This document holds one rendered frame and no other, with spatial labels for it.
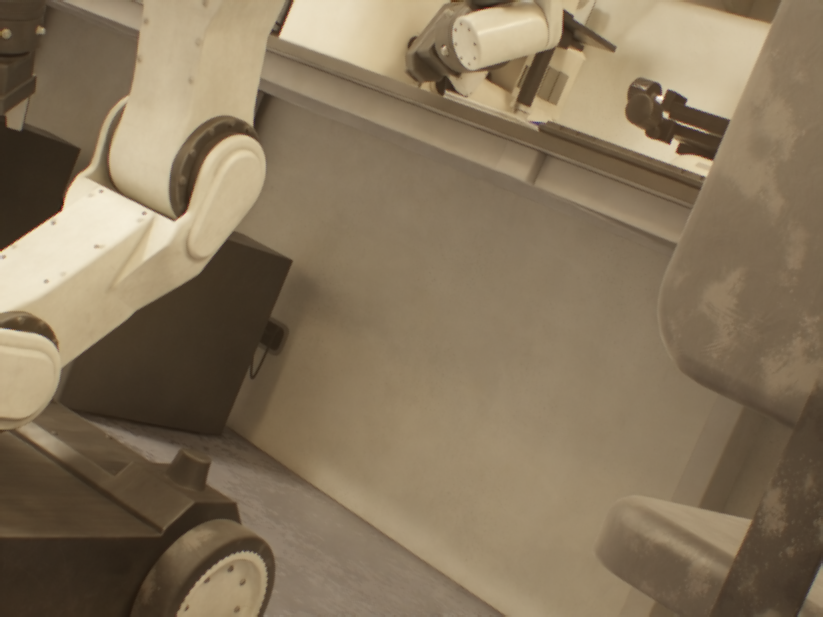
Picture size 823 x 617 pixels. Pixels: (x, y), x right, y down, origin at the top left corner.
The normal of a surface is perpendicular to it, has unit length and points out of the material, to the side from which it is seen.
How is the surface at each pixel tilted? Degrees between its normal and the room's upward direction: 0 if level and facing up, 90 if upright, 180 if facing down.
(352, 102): 90
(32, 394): 90
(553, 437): 90
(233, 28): 114
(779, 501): 90
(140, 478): 45
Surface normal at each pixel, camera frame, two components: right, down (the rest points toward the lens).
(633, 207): -0.63, -0.20
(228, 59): 0.78, 0.38
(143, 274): 0.49, 0.70
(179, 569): -0.22, -0.54
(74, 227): -0.06, -0.75
